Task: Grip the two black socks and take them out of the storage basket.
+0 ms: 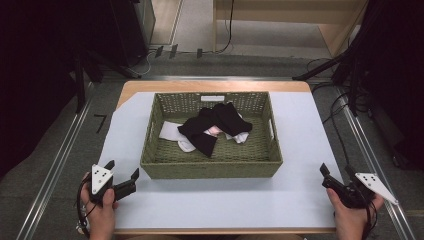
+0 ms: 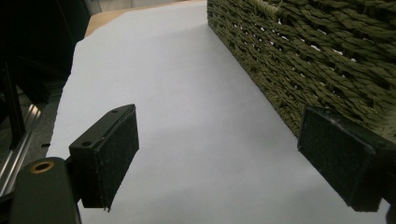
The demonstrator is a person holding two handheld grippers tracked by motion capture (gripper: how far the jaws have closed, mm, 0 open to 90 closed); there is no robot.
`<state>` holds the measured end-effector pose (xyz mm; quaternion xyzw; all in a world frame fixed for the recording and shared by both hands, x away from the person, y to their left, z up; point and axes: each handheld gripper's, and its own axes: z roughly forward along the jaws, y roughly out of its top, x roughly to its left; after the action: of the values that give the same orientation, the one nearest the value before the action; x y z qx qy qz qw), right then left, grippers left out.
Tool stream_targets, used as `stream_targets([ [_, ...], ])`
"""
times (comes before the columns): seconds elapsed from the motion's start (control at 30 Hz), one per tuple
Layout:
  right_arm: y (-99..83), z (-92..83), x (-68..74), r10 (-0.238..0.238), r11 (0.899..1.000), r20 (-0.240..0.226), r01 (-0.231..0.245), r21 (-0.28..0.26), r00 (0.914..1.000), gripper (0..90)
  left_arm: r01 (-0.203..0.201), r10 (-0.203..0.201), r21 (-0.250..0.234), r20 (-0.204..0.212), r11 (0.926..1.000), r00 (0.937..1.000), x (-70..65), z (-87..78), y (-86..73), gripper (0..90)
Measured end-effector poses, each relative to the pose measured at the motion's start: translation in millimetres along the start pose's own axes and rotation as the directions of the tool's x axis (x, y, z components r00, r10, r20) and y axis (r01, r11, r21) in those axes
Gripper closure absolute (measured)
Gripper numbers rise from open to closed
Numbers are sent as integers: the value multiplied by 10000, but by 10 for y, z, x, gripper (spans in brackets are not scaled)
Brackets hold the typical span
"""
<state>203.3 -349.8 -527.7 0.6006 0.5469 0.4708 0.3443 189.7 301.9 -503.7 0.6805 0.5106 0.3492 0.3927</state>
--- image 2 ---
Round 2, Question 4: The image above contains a black stand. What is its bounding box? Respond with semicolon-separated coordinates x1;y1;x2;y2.
2;61;27;150

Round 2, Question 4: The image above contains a white paper sheet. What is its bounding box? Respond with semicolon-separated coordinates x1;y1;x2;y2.
46;0;391;224

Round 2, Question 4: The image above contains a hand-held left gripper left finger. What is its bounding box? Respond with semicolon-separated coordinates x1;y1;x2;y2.
68;104;140;213

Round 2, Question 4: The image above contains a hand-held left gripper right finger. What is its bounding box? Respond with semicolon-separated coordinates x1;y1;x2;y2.
297;105;396;213

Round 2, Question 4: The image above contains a green woven basket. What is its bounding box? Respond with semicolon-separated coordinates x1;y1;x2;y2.
206;0;396;145

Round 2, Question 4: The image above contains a metal rail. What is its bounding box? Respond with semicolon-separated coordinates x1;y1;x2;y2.
0;104;43;198

